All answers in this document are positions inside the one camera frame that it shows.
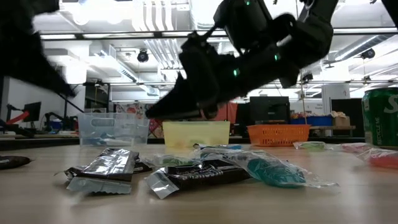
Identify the white cabinet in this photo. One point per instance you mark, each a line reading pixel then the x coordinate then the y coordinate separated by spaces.
pixel 335 95

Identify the wooden table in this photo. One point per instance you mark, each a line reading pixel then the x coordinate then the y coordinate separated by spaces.
pixel 332 127

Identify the blue storage bin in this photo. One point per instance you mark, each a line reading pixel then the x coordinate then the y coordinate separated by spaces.
pixel 314 120

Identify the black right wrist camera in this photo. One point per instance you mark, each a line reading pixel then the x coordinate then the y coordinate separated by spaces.
pixel 242 21

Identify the colourful patchwork quilt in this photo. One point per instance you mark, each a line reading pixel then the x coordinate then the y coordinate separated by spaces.
pixel 154 128

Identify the dark brown chocolate bar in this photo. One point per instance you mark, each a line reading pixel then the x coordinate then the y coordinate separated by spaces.
pixel 99 185
pixel 112 160
pixel 202 175
pixel 12 161

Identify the teal gummy candy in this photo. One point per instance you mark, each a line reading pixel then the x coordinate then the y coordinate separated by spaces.
pixel 276 172

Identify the red gummy candy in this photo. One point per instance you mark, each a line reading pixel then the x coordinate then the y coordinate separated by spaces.
pixel 351 147
pixel 382 160

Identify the black horizontal rig bar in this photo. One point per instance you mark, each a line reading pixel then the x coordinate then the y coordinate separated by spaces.
pixel 124 34

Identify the orange plastic basket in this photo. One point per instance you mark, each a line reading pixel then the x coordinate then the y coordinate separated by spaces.
pixel 280 135

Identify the green soda can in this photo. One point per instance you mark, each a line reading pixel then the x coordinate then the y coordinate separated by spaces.
pixel 381 118

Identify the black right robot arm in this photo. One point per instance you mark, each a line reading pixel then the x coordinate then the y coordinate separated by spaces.
pixel 311 34

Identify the clear plastic bin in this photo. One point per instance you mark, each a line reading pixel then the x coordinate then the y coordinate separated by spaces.
pixel 118 127

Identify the black slanted pole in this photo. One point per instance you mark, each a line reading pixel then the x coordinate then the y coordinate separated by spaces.
pixel 74 105

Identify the yellow plastic bin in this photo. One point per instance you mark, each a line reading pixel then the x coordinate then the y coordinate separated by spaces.
pixel 196 133

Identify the cardboard box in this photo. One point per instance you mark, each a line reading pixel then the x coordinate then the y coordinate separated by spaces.
pixel 341 121

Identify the small black monitor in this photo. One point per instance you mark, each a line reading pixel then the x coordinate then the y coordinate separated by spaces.
pixel 32 111

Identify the orange cloth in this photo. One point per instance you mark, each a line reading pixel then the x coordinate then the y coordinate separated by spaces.
pixel 228 112

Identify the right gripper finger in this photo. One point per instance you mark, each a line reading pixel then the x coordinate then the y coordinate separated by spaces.
pixel 189 115
pixel 177 104

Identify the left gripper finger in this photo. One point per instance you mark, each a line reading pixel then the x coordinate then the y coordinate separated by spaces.
pixel 62 85

